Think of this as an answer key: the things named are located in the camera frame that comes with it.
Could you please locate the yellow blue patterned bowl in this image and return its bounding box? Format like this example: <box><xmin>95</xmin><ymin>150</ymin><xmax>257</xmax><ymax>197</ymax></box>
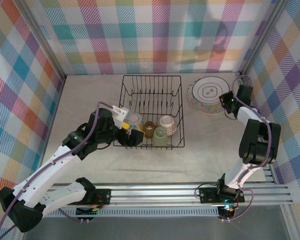
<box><xmin>126</xmin><ymin>112</ymin><xmax>144</xmax><ymax>131</ymax></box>

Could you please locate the amber glass cup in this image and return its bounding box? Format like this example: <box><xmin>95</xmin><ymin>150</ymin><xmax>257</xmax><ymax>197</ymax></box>
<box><xmin>142</xmin><ymin>121</ymin><xmax>158</xmax><ymax>139</ymax></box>

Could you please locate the black wire dish rack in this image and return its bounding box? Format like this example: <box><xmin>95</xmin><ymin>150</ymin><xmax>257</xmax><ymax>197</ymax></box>
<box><xmin>112</xmin><ymin>74</ymin><xmax>186</xmax><ymax>150</ymax></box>

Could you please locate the pale green cup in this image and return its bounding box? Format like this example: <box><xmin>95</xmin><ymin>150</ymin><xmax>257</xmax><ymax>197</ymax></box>
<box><xmin>152</xmin><ymin>126</ymin><xmax>169</xmax><ymax>147</ymax></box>

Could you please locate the white plate with blue rings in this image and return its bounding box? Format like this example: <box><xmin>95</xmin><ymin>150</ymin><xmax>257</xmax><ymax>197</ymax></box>
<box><xmin>191</xmin><ymin>76</ymin><xmax>230</xmax><ymax>104</ymax></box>

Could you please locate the brown patterned bowl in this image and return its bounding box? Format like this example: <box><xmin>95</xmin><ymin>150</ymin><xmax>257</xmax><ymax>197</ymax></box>
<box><xmin>159</xmin><ymin>114</ymin><xmax>178</xmax><ymax>136</ymax></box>

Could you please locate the floral rim plate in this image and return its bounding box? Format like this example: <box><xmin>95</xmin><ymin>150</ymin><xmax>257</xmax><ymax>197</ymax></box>
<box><xmin>186</xmin><ymin>82</ymin><xmax>232</xmax><ymax>115</ymax></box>

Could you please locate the left small controller board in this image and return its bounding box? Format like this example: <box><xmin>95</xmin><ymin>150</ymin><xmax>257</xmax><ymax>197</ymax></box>
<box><xmin>76</xmin><ymin>206</ymin><xmax>100</xmax><ymax>224</ymax></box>

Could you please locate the small controller board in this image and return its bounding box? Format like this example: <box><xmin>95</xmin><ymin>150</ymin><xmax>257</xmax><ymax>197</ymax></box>
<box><xmin>76</xmin><ymin>206</ymin><xmax>100</xmax><ymax>224</ymax></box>
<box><xmin>217</xmin><ymin>204</ymin><xmax>238</xmax><ymax>223</ymax></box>

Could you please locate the right small controller board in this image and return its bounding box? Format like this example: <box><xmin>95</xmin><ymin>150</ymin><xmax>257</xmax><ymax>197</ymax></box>
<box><xmin>217</xmin><ymin>204</ymin><xmax>238</xmax><ymax>223</ymax></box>

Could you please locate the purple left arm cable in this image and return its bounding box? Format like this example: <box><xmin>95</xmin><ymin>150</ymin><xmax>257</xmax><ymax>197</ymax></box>
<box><xmin>0</xmin><ymin>101</ymin><xmax>115</xmax><ymax>240</ymax></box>

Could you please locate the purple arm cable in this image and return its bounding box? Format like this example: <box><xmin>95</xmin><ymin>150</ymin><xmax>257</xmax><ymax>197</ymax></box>
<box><xmin>0</xmin><ymin>101</ymin><xmax>115</xmax><ymax>240</ymax></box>
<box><xmin>221</xmin><ymin>74</ymin><xmax>276</xmax><ymax>222</ymax></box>

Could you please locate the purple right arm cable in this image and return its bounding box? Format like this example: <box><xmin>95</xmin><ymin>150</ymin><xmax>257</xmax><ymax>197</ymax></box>
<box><xmin>221</xmin><ymin>74</ymin><xmax>276</xmax><ymax>222</ymax></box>

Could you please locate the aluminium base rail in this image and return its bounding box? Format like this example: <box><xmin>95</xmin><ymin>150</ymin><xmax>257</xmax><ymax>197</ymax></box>
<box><xmin>16</xmin><ymin>183</ymin><xmax>295</xmax><ymax>208</ymax></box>

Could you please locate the aluminium right corner post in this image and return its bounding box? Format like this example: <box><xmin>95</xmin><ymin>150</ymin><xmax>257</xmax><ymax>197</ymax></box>
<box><xmin>239</xmin><ymin>0</ymin><xmax>291</xmax><ymax>78</ymax></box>

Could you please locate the aluminium corner post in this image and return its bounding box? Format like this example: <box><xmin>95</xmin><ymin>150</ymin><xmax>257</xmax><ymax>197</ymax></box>
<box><xmin>239</xmin><ymin>0</ymin><xmax>291</xmax><ymax>78</ymax></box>
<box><xmin>13</xmin><ymin>0</ymin><xmax>66</xmax><ymax>81</ymax></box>

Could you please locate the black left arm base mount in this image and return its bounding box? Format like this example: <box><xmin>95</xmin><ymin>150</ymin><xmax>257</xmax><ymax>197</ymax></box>
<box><xmin>84</xmin><ymin>188</ymin><xmax>112</xmax><ymax>206</ymax></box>

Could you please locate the white slotted cable duct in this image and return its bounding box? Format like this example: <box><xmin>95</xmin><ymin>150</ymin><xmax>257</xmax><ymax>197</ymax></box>
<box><xmin>29</xmin><ymin>208</ymin><xmax>220</xmax><ymax>218</ymax></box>

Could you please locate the aluminium side rail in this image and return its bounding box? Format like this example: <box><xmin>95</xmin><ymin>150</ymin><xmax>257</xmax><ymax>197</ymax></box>
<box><xmin>236</xmin><ymin>72</ymin><xmax>276</xmax><ymax>186</ymax></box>

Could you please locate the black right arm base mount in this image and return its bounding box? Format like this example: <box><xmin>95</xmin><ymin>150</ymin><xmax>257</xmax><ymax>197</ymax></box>
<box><xmin>198</xmin><ymin>186</ymin><xmax>246</xmax><ymax>204</ymax></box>

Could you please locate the aluminium left corner post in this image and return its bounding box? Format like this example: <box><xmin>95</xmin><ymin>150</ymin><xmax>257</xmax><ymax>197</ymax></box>
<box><xmin>13</xmin><ymin>0</ymin><xmax>66</xmax><ymax>81</ymax></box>

